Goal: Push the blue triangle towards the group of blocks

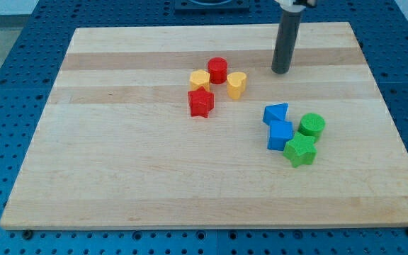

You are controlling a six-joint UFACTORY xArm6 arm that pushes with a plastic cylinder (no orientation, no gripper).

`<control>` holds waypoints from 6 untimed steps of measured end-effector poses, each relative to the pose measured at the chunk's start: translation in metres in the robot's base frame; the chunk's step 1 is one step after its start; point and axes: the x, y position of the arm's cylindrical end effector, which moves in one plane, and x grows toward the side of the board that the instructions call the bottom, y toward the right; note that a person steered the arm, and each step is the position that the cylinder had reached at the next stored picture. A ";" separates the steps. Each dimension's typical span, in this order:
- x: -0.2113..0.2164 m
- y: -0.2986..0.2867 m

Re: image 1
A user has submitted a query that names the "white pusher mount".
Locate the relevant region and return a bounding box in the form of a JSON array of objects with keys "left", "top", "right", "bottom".
[{"left": 275, "top": 0, "right": 317, "bottom": 13}]

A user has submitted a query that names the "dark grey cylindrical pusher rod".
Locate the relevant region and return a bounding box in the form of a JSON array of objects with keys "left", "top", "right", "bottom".
[{"left": 271, "top": 10, "right": 302, "bottom": 74}]

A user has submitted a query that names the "blue triangle block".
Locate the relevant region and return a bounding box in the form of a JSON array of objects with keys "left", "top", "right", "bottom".
[{"left": 263, "top": 103, "right": 288, "bottom": 125}]

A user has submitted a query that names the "yellow heart block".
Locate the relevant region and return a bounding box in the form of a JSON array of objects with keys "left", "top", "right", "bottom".
[{"left": 227, "top": 72, "right": 247, "bottom": 100}]

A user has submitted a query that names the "red cylinder block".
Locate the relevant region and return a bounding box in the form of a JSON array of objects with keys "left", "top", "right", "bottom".
[{"left": 208, "top": 57, "right": 228, "bottom": 84}]

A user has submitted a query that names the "green cylinder block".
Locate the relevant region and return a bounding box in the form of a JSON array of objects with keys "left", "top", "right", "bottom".
[{"left": 297, "top": 113, "right": 326, "bottom": 142}]

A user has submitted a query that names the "blue cube block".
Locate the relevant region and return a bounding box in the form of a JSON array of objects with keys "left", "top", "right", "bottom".
[{"left": 267, "top": 120, "right": 293, "bottom": 151}]

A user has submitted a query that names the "yellow pentagon block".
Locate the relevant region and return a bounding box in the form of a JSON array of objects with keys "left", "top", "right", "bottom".
[{"left": 189, "top": 69, "right": 210, "bottom": 92}]

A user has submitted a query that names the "red star block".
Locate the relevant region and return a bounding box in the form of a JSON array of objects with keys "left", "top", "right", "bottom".
[{"left": 188, "top": 86, "right": 215, "bottom": 118}]

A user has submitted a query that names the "green star block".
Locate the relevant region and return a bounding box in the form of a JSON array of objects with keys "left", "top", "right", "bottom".
[{"left": 283, "top": 132, "right": 317, "bottom": 168}]

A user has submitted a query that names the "wooden board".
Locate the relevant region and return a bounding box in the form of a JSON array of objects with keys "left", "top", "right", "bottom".
[{"left": 0, "top": 22, "right": 408, "bottom": 230}]

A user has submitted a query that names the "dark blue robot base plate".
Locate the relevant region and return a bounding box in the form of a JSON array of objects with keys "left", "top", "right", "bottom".
[{"left": 174, "top": 0, "right": 250, "bottom": 13}]

